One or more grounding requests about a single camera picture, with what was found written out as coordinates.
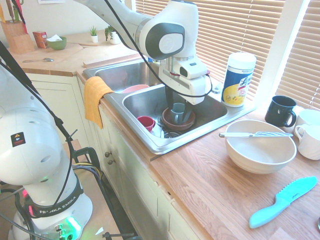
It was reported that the black sink drain strainer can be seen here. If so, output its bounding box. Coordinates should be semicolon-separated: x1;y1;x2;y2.
163;129;182;139

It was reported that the Lysol wipes canister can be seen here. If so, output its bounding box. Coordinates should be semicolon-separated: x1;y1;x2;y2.
221;52;258;108

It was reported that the stainless steel double sink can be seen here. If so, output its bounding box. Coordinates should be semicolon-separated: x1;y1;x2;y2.
82;57;257;155

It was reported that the cream kitchen cabinet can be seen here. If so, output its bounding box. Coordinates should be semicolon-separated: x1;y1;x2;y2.
24;72;206;240

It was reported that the green bowl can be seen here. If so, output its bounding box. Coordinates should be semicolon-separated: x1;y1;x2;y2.
46;36;68;51

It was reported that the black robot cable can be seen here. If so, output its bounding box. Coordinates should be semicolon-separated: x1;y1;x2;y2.
0;0;213;208

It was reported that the orange cardboard box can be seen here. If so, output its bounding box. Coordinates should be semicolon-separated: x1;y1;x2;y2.
32;31;50;49

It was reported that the wooden knife block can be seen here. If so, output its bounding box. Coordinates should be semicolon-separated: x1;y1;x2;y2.
0;19;36;55

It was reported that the brown handled knife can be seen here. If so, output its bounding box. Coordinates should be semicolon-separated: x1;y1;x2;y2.
6;0;15;22

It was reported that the narrow wooden window blind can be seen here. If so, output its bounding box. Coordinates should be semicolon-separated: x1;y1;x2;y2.
274;0;320;111

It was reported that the metal spoon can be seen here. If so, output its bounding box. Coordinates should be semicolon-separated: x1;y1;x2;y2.
22;57;55;63

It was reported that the black mug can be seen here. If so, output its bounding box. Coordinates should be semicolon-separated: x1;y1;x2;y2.
264;95;298;128

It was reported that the grey mug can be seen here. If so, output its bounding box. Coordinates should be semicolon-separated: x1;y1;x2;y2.
170;102;187;124

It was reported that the small upright potted plant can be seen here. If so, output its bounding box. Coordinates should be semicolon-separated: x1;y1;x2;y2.
89;25;99;44

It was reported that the white mug with handle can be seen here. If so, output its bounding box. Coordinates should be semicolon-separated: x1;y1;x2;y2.
294;123;320;161

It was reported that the brown bowl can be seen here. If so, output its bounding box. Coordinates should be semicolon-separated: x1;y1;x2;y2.
161;107;196;131

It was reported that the red handled knife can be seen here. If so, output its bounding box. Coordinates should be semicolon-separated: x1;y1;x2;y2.
20;13;29;35

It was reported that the trailing plant white pot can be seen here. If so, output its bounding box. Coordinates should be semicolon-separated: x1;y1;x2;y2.
104;24;122;45

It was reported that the white cup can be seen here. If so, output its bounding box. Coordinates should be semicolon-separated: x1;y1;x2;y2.
284;107;320;134

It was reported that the black metal stand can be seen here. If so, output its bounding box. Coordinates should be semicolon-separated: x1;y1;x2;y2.
71;146;141;240

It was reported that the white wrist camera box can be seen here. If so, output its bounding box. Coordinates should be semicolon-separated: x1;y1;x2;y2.
179;59;209;80

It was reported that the bundle of coloured wires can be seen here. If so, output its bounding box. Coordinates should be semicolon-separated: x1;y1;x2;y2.
72;162;104;179

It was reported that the pink bowl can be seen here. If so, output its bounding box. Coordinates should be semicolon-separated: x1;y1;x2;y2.
121;84;150;95

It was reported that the teal serrated knife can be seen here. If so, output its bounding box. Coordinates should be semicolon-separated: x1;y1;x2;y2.
248;176;319;230

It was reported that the orange dish cloth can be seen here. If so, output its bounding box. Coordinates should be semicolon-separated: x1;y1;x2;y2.
83;76;115;130

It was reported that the red cup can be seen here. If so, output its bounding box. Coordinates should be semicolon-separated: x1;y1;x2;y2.
136;115;157;133

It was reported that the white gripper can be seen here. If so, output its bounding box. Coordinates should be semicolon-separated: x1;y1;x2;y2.
158;68;213;124

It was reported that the large beige bowl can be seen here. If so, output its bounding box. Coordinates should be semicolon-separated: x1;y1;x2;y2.
224;119;298;175

